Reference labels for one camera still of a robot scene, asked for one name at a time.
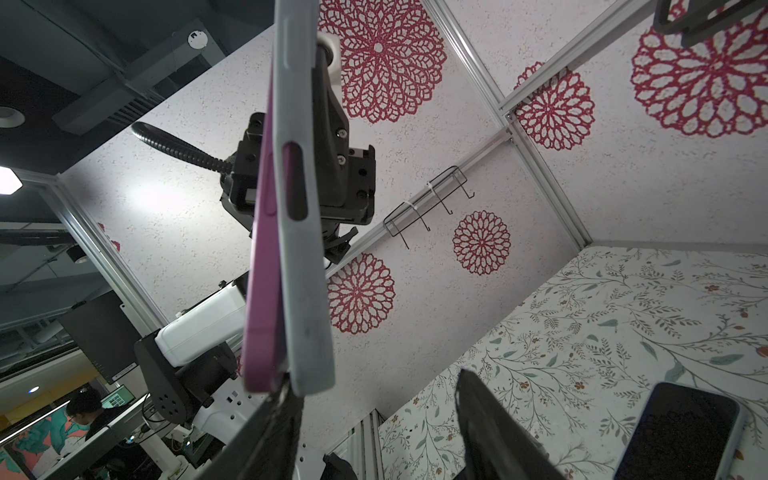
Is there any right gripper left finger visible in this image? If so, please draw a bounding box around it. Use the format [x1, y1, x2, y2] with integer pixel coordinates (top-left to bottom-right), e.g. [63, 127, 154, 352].
[198, 383, 304, 480]

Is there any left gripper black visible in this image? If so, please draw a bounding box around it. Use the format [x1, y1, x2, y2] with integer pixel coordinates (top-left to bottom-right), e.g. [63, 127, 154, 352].
[220, 32, 376, 231]

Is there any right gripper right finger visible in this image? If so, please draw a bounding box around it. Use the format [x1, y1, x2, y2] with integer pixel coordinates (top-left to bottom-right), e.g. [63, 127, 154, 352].
[455, 369, 563, 480]

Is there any black phone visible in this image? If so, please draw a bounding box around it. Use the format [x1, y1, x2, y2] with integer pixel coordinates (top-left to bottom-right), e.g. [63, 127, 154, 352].
[241, 94, 286, 393]

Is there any light blue phone case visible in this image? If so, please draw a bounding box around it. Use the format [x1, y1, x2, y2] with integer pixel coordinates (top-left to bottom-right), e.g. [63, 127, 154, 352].
[272, 0, 335, 397]

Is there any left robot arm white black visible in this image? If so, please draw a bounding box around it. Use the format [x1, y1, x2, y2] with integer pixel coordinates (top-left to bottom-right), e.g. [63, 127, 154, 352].
[132, 32, 375, 443]

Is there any person in background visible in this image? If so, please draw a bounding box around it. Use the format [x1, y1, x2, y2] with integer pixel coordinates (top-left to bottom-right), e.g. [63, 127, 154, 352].
[65, 388, 112, 440]

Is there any ceiling lamp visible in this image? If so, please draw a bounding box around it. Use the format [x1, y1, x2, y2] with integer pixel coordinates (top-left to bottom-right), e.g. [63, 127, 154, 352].
[0, 167, 23, 196]

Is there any black wire wall rack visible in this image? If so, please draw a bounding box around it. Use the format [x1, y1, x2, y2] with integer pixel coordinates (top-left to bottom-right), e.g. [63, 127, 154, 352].
[383, 165, 475, 249]

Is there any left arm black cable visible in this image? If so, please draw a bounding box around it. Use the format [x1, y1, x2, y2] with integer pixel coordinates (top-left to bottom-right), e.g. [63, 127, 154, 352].
[130, 121, 232, 175]

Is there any dark metal wall shelf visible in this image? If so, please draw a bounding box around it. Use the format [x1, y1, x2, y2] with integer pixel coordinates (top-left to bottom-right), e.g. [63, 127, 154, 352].
[653, 0, 767, 48]

